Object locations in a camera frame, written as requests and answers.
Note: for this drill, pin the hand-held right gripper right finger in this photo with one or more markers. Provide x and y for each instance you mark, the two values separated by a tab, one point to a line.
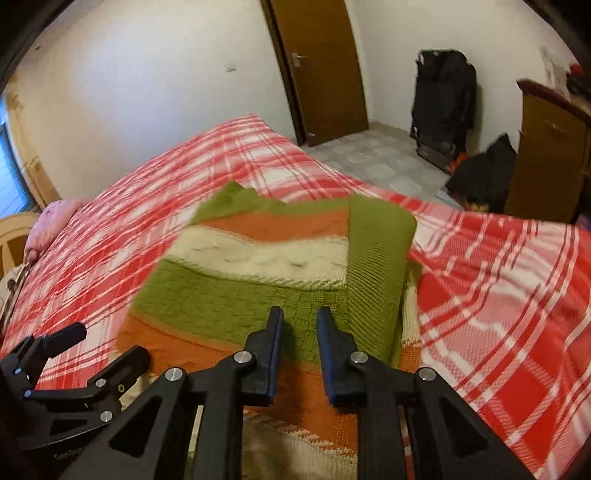
322	341

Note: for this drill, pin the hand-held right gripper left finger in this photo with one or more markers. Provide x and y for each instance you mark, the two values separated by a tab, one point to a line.
278	341

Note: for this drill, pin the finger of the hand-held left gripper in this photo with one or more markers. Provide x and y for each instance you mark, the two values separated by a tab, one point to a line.
122	364
60	337

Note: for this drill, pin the green orange cream knit sweater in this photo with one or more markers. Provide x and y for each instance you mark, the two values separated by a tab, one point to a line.
277	258

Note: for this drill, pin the red clothes pile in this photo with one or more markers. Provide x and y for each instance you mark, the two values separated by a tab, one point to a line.
579	78

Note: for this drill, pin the wooden headboard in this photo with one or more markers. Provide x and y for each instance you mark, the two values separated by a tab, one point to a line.
16	244

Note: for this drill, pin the pink pillow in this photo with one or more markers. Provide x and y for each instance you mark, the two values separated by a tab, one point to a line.
51	226

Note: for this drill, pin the red white plaid blanket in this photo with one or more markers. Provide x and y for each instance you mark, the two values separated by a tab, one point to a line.
485	286

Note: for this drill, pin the black bag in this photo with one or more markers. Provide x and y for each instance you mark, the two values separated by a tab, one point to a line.
485	177

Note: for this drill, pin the black suitcase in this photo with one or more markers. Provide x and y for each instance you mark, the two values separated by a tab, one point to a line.
443	106

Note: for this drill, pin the brown wooden door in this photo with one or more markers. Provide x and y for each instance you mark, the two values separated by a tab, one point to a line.
323	69

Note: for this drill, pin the brown wooden cabinet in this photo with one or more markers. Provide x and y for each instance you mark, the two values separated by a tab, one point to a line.
545	161

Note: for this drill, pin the wooden window frame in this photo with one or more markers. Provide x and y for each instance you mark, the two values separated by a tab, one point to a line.
27	152

